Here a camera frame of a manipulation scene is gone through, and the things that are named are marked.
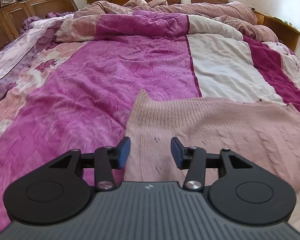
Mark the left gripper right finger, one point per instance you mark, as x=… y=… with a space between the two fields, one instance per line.
x=193 y=159

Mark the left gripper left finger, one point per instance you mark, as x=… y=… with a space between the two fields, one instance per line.
x=107 y=159

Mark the pink crumpled blanket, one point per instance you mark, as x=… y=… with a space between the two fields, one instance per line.
x=234 y=14

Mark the wooden footboard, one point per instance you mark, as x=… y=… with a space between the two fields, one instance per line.
x=286 y=34

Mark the pink knit cardigan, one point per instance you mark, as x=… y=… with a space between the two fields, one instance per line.
x=264 y=132

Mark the magenta patchwork bed quilt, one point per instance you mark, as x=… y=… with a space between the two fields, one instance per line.
x=84 y=75

